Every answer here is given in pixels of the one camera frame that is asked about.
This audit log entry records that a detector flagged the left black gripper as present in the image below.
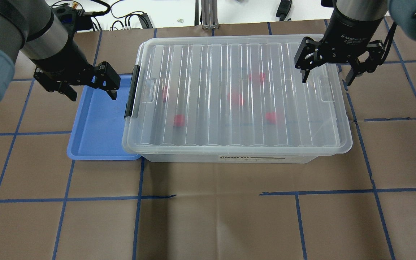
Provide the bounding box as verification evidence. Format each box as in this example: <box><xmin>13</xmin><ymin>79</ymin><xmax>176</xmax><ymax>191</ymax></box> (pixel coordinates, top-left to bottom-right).
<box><xmin>33</xmin><ymin>61</ymin><xmax>121</xmax><ymax>102</ymax></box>

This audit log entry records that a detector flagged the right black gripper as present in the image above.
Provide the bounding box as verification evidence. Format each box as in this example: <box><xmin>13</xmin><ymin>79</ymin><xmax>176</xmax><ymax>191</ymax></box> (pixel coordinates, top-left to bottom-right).
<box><xmin>294</xmin><ymin>14</ymin><xmax>386</xmax><ymax>86</ymax></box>

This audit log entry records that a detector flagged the clear plastic box lid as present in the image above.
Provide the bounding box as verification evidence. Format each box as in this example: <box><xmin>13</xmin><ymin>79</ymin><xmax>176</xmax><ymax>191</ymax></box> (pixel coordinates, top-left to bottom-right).
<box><xmin>122</xmin><ymin>34</ymin><xmax>353</xmax><ymax>157</ymax></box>

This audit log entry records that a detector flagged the red block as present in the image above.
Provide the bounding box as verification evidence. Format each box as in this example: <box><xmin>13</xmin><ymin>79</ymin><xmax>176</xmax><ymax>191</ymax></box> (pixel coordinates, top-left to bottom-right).
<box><xmin>162</xmin><ymin>85</ymin><xmax>169</xmax><ymax>103</ymax></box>
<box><xmin>264</xmin><ymin>111</ymin><xmax>283</xmax><ymax>125</ymax></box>
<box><xmin>248</xmin><ymin>72</ymin><xmax>266</xmax><ymax>86</ymax></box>
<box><xmin>173</xmin><ymin>114</ymin><xmax>186</xmax><ymax>128</ymax></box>
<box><xmin>227</xmin><ymin>92</ymin><xmax>244</xmax><ymax>107</ymax></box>

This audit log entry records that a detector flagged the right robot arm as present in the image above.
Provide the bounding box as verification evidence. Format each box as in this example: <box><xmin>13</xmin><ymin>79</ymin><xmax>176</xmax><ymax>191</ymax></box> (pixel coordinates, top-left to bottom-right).
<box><xmin>294</xmin><ymin>0</ymin><xmax>416</xmax><ymax>85</ymax></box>

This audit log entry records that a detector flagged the blue plastic tray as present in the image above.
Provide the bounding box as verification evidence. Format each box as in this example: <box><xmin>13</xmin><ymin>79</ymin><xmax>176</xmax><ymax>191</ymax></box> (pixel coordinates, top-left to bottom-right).
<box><xmin>67</xmin><ymin>74</ymin><xmax>141</xmax><ymax>161</ymax></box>

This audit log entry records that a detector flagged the red block back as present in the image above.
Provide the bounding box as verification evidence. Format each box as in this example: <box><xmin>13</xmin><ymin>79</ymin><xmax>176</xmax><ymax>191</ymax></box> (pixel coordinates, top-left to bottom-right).
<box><xmin>248</xmin><ymin>72</ymin><xmax>266</xmax><ymax>86</ymax></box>

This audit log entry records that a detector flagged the clear plastic storage box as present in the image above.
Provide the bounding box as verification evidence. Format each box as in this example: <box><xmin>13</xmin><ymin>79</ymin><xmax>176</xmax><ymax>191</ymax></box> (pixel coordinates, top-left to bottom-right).
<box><xmin>141</xmin><ymin>152</ymin><xmax>320</xmax><ymax>164</ymax></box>

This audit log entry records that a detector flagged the black box latch handle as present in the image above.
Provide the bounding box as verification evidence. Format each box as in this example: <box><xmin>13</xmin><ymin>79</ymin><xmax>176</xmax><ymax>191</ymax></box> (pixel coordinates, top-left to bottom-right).
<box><xmin>124</xmin><ymin>65</ymin><xmax>141</xmax><ymax>118</ymax></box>

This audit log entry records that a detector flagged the aluminium frame post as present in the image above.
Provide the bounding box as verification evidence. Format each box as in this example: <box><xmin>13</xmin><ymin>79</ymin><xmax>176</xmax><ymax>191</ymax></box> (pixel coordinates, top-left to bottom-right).
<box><xmin>201</xmin><ymin>0</ymin><xmax>219</xmax><ymax>30</ymax></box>

